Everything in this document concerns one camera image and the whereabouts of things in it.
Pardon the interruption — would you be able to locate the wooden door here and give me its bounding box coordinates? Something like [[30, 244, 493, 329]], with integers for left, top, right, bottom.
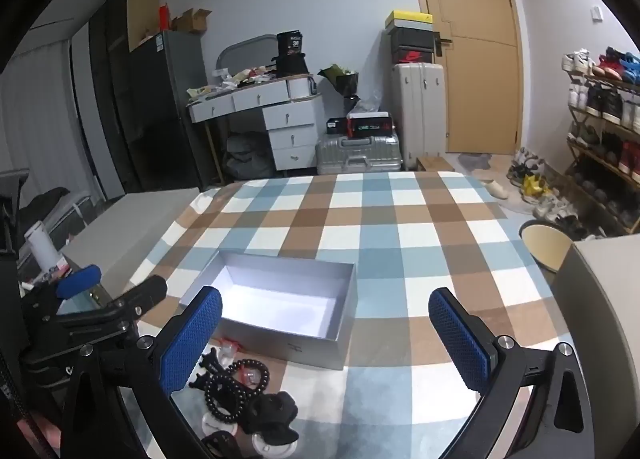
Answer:
[[405, 0, 526, 156]]

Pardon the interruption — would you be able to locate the silver suitcase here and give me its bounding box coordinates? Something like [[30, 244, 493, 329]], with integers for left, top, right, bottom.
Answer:
[[315, 134, 403, 176]]

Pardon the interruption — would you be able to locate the pile of papers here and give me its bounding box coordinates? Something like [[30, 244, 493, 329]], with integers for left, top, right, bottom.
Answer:
[[187, 66, 281, 100]]

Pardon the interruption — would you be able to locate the flat cardboard sheet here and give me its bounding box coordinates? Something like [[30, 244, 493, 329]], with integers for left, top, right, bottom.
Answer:
[[125, 0, 161, 52]]

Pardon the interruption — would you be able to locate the dark grey bag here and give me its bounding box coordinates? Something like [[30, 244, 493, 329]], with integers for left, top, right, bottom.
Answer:
[[225, 134, 276, 182]]

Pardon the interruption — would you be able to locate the black bead bracelet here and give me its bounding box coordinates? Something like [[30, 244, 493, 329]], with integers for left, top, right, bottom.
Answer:
[[204, 359, 272, 425]]

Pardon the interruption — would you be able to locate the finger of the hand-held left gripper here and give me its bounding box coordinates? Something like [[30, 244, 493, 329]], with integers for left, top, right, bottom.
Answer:
[[55, 275, 168, 340], [21, 265, 102, 322]]

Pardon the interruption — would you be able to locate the yellow basin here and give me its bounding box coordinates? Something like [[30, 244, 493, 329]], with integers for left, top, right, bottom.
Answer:
[[520, 220, 574, 274]]

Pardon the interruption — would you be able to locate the small wooden box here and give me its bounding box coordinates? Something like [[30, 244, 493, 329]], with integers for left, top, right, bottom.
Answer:
[[416, 155, 455, 172]]

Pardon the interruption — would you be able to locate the wooden shoe rack with shoes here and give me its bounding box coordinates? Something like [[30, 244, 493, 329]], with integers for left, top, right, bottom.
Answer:
[[561, 46, 640, 220]]

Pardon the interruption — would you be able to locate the yellow lid shoe box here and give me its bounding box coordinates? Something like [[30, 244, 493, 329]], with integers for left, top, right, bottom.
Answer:
[[385, 10, 433, 30]]

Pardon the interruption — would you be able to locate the large grey box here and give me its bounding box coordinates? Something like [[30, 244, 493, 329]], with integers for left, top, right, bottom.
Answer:
[[60, 188, 202, 301]]

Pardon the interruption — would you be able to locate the clear plastic bag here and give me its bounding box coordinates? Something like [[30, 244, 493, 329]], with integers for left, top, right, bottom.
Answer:
[[357, 93, 389, 116]]

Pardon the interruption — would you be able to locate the white desk with drawers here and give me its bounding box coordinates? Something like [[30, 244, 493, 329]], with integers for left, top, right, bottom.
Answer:
[[187, 76, 326, 190]]

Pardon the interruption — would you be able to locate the black hair claw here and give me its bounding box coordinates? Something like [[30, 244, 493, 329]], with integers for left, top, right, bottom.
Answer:
[[245, 391, 301, 445]]

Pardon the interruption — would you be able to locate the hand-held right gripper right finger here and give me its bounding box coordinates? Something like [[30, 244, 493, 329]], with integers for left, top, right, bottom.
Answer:
[[428, 287, 596, 459]]

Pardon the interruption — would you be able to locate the large black hair clip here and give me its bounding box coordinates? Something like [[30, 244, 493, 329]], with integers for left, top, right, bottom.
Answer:
[[202, 431, 242, 459], [190, 348, 236, 392]]

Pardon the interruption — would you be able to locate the beige slipper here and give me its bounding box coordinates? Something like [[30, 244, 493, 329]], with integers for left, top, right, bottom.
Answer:
[[480, 179, 510, 200]]

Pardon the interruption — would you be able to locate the dark refrigerator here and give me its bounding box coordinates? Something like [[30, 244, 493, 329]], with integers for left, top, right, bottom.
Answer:
[[110, 30, 211, 190]]

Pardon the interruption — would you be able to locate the red and black shoe box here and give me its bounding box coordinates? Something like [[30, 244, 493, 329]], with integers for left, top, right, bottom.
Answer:
[[391, 50, 433, 66]]

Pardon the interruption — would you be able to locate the black garment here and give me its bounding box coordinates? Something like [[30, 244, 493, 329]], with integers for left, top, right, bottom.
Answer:
[[19, 186, 72, 242]]

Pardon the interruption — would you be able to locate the black box with red ends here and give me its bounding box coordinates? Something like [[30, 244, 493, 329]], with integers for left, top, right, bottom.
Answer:
[[347, 112, 394, 138]]

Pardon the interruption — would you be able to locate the white suitcase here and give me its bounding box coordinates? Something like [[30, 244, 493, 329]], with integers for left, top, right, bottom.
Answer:
[[391, 63, 448, 172]]

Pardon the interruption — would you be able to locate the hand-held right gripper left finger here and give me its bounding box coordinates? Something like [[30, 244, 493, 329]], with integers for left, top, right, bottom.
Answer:
[[60, 285, 223, 459]]

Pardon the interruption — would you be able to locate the white round disc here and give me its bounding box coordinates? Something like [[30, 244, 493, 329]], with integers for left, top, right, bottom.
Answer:
[[252, 431, 297, 458], [200, 411, 236, 433]]

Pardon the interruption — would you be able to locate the small open cardboard box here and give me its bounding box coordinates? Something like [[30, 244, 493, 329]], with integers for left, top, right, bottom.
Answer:
[[172, 8, 213, 34]]

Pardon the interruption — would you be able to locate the white curtain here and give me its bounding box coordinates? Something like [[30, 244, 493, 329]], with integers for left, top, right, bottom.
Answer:
[[0, 36, 91, 200]]

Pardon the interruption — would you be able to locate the grey floor mat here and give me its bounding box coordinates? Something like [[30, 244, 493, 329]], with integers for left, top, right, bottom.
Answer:
[[457, 151, 494, 171]]

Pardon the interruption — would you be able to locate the grey arched mirror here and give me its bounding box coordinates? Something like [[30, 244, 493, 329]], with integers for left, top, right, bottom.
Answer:
[[216, 34, 278, 78]]

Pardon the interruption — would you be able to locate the black wrapped bouquet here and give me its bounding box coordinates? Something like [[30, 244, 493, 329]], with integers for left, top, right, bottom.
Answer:
[[318, 64, 361, 97]]

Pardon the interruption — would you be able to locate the white bottle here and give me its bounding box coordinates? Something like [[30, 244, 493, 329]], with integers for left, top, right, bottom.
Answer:
[[24, 221, 62, 276]]

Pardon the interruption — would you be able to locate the black bag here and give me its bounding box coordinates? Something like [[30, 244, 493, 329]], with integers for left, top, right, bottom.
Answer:
[[271, 30, 310, 78]]

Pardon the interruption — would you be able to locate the pile of assorted shoes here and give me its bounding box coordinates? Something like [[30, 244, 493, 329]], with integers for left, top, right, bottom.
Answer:
[[505, 146, 587, 236]]

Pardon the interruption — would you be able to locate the silver cardboard box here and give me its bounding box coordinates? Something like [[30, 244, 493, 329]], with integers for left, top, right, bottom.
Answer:
[[178, 250, 358, 371]]

